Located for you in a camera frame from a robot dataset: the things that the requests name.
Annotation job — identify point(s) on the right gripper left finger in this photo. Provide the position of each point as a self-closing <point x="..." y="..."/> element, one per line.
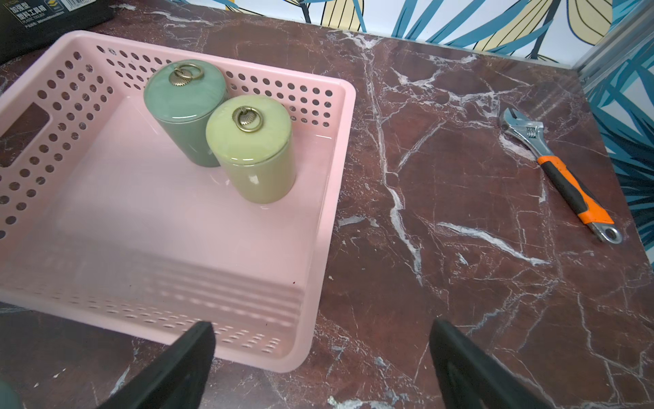
<point x="176" y="379"/>

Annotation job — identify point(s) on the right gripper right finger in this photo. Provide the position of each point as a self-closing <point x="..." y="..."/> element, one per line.
<point x="469" y="378"/>

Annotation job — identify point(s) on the pink perforated plastic basket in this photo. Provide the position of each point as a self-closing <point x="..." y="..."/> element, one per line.
<point x="106" y="222"/>

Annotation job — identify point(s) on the yellow-green tea canister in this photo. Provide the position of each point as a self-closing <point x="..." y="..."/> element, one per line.
<point x="251" y="137"/>

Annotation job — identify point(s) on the green tea canister back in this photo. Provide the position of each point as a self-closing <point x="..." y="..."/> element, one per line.
<point x="181" y="97"/>

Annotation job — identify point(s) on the yellow black toolbox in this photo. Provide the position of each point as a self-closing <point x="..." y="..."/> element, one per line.
<point x="27" y="25"/>

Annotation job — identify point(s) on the orange handled adjustable wrench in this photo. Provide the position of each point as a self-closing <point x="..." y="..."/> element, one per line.
<point x="586" y="207"/>

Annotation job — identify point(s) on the right aluminium frame post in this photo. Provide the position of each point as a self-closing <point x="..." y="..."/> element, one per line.
<point x="616" y="47"/>

